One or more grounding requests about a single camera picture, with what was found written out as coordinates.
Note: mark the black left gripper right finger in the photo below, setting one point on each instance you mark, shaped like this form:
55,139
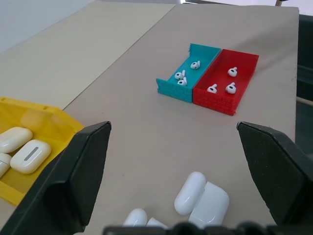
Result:
281,176

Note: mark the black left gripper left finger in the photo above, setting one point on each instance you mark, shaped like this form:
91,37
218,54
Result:
61,186

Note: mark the white case with grey strip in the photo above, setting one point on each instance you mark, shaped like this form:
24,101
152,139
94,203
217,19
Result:
22,162

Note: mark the yellow plastic bin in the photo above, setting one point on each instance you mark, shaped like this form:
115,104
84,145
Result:
61,122

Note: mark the wooden rod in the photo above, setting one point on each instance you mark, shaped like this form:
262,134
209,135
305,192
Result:
305,101

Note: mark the white earbud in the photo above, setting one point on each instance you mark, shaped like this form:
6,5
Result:
194,65
182,82
232,72
230,88
211,89
178,75

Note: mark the red brick-pattern tray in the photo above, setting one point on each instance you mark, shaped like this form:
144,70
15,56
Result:
212,101

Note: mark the dark grey bin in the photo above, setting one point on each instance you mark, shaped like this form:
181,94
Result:
305,49

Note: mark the teal brick-pattern tray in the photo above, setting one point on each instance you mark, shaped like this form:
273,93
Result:
171,90

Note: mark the wooden stick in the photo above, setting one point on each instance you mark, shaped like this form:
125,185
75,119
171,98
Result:
278,3

